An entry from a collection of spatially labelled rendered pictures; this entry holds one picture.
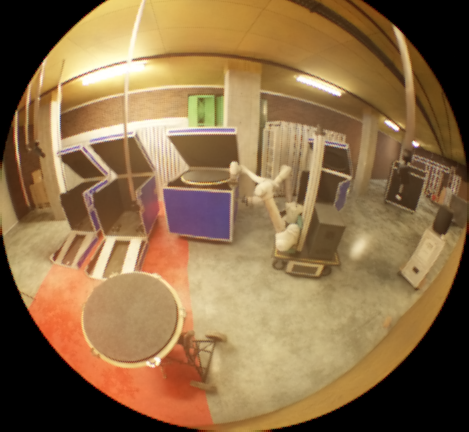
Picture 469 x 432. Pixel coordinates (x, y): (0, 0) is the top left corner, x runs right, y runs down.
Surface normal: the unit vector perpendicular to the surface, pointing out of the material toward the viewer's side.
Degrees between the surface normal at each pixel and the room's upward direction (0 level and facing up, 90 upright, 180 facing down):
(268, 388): 0
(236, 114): 90
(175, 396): 0
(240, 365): 0
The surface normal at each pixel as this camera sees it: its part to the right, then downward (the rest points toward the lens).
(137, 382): 0.03, -0.92
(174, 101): 0.25, 0.38
